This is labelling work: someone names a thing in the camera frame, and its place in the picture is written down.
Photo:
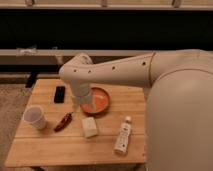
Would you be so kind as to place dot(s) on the orange ceramic bowl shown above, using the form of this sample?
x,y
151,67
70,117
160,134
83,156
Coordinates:
x,y
100,101

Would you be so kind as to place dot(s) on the white paper cup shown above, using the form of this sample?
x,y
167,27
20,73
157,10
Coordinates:
x,y
34,115

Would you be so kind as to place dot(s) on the grey metal rail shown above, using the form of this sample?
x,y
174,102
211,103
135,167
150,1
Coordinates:
x,y
50,57

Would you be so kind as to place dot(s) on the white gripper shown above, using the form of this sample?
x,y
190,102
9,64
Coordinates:
x,y
81,94

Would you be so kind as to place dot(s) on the red chili pepper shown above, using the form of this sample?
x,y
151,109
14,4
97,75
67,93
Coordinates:
x,y
64,122

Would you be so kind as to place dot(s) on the white plastic bottle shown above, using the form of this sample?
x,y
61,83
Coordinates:
x,y
122,140

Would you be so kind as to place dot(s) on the black rectangular phone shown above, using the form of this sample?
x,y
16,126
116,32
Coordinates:
x,y
59,94

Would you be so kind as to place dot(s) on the white rectangular block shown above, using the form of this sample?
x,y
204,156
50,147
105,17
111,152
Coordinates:
x,y
89,127

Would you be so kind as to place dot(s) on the wooden table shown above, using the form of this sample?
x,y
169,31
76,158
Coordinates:
x,y
31,147

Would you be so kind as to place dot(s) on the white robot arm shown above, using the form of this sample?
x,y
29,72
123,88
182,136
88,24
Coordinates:
x,y
179,111

